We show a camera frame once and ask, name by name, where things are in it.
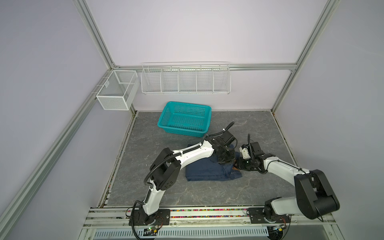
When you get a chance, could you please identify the dark blue denim trousers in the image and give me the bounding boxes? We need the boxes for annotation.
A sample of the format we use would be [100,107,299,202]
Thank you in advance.
[185,153,243,182]

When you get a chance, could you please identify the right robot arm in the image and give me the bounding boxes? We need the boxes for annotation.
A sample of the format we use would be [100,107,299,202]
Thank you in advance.
[237,135,341,223]

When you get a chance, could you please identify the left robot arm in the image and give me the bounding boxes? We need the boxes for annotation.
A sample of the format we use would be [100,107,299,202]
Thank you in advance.
[129,122,237,226]

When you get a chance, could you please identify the teal plastic basket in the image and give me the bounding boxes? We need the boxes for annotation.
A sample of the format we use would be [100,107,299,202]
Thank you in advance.
[158,102,212,138]

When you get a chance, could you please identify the colourful bead strip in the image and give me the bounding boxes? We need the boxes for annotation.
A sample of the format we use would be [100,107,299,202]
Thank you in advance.
[170,207,249,219]

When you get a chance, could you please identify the green circuit board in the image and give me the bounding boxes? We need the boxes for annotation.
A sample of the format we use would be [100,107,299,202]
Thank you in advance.
[143,228,158,237]

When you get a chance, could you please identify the small white mesh box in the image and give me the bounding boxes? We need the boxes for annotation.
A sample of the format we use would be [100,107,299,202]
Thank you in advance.
[96,70,140,111]

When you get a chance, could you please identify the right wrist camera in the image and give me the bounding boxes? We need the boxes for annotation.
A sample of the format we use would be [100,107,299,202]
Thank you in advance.
[239,145,252,160]

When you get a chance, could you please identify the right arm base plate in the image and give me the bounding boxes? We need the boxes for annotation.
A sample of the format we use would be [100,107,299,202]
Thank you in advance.
[247,207,291,224]

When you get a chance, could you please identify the white slotted cable duct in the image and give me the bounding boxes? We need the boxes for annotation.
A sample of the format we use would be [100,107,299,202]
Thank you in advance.
[91,227,269,240]

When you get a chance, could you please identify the long white wire shelf basket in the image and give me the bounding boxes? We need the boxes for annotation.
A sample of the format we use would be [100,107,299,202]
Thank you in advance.
[141,68,232,95]

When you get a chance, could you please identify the aluminium frame rail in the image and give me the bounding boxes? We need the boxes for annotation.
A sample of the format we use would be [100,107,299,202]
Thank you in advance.
[115,62,298,72]

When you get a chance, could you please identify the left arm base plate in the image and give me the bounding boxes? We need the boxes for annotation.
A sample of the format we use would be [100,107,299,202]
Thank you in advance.
[129,208,171,226]

